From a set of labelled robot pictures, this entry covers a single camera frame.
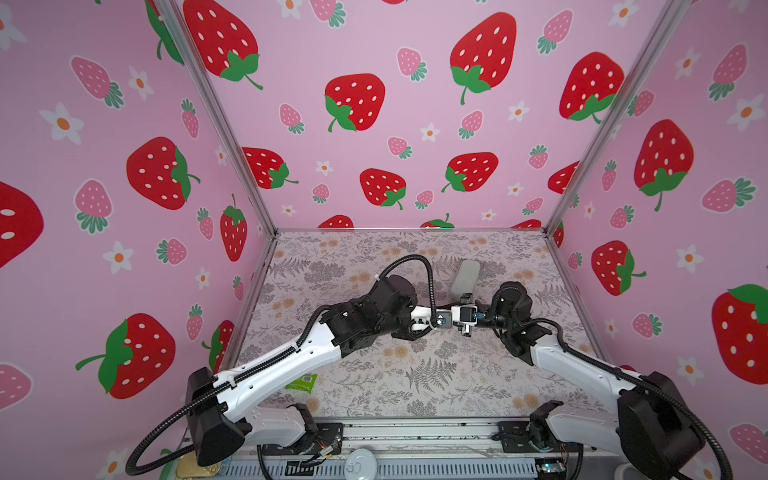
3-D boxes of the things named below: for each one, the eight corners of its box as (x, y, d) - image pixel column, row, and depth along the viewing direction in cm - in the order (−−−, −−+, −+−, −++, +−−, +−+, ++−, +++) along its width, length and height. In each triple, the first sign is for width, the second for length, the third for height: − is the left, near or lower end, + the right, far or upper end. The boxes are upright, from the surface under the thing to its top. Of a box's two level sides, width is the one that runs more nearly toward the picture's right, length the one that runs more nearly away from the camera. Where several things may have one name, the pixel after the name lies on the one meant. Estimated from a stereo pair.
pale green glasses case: (450, 296, 103) (452, 290, 100) (459, 264, 113) (461, 257, 109) (471, 302, 102) (473, 296, 98) (478, 269, 111) (481, 262, 108)
